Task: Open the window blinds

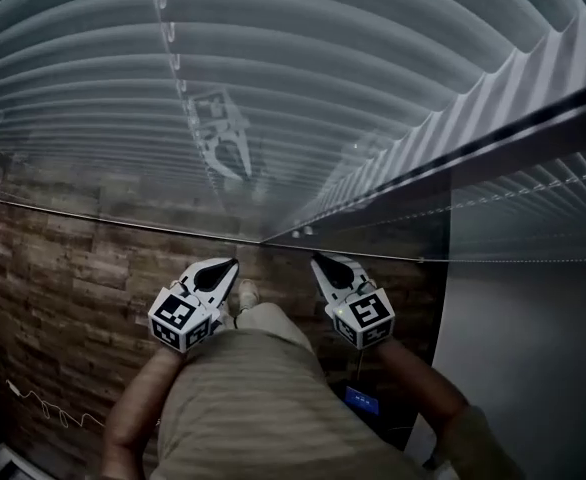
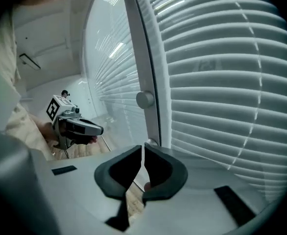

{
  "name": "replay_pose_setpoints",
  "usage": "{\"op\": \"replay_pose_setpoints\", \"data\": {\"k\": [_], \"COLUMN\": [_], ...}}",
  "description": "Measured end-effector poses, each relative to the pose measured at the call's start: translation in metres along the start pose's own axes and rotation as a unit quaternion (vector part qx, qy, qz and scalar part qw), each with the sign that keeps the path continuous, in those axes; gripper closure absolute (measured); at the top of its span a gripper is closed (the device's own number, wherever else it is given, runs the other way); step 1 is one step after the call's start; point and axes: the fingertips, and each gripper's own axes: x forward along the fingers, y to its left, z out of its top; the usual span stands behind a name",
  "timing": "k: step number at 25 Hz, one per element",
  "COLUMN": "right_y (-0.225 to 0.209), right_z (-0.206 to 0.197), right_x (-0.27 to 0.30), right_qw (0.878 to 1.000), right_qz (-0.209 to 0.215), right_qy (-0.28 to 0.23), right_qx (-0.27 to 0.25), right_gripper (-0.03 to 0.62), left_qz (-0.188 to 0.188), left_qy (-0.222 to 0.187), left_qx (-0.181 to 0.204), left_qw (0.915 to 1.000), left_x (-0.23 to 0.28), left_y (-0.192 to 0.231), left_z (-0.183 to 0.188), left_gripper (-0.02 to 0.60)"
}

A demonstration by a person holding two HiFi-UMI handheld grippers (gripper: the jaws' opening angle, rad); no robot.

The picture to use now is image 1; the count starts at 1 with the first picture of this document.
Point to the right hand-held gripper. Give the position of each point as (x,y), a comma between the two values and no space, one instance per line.
(365,318)

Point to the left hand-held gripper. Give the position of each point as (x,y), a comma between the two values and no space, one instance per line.
(178,320)

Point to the person's left forearm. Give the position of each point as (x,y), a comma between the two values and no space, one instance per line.
(133,408)

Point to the person's right forearm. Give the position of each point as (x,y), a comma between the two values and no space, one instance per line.
(423,383)

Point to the person's left shoe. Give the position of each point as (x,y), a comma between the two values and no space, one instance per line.
(248,290)

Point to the person's light trousers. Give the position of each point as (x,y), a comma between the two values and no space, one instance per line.
(268,323)

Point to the device with blue screen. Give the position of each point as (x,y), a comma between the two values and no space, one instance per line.
(362,400)

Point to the person's light shirt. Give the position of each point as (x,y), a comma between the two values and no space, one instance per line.
(253,408)

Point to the metal window frame post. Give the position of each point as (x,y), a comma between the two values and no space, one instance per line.
(473,160)

